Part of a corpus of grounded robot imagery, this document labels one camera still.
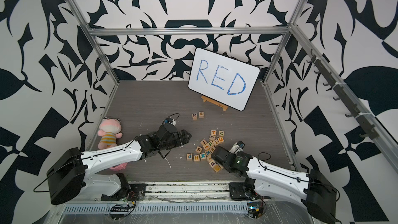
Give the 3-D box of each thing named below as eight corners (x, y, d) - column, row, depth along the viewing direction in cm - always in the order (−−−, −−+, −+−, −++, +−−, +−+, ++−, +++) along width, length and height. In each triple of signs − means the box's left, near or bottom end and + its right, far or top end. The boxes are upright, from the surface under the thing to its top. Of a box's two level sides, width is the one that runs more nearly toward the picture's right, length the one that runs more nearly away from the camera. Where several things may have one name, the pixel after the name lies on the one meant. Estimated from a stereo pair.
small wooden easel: (200, 100, 109) (200, 97, 106) (202, 98, 111) (202, 94, 108) (225, 111, 103) (226, 108, 101) (227, 108, 105) (227, 105, 102)
